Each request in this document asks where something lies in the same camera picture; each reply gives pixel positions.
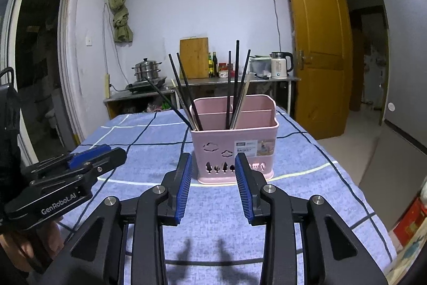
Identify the white sliding door frame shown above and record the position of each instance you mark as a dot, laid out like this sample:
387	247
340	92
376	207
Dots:
68	54

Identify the dark grey chopstick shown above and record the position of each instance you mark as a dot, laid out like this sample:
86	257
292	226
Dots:
189	119

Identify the stainless steel counter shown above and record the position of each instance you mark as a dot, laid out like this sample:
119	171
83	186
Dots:
206	80

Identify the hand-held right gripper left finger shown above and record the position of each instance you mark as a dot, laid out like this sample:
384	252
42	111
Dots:
182	191

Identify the stainless steamer pot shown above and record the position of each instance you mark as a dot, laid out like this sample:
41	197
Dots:
146	69

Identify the dark glass bottles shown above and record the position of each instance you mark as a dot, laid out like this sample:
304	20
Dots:
210	68

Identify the blue checked tablecloth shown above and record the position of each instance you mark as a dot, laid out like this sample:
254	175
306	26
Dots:
300	188

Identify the floral printed cloth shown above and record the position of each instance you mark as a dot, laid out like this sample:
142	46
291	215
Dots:
410	255

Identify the person's left hand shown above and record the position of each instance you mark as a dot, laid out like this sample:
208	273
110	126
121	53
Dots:
55	238

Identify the white electric kettle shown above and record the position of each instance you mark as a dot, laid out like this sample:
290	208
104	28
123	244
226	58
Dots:
280	66

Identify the wooden cutting board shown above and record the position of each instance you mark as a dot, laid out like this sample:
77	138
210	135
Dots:
194	58

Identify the yellowed power strip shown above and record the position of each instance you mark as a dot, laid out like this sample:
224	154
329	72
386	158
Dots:
107	84

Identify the black gas stove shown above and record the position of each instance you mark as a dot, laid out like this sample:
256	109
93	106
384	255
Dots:
146	84

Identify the black chopstick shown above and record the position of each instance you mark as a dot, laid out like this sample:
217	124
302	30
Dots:
182	89
245	71
236	78
188	89
166	101
229	88

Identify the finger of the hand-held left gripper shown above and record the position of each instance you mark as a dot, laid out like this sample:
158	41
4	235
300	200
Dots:
110	159
88	154

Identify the dark glass bottle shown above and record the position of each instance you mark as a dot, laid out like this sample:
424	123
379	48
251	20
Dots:
214	66

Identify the yellow wooden door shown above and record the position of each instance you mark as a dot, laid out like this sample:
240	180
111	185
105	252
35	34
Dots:
317	48

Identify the white wall switch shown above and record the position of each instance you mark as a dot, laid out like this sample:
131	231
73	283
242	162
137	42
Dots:
89	41

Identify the grey refrigerator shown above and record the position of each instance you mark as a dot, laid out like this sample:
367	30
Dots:
405	71

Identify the pink plastic utensil basket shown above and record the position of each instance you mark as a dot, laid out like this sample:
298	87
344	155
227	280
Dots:
230	141

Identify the red cardboard box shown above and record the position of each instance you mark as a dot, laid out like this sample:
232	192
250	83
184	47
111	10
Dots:
410	221

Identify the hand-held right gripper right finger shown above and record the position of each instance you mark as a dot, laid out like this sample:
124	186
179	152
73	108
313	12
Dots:
244	191

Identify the cream chopstick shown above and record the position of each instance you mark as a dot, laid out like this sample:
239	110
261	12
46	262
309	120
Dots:
242	98
179	98

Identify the white plastic container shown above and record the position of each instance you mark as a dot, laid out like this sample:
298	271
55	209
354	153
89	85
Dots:
260	66

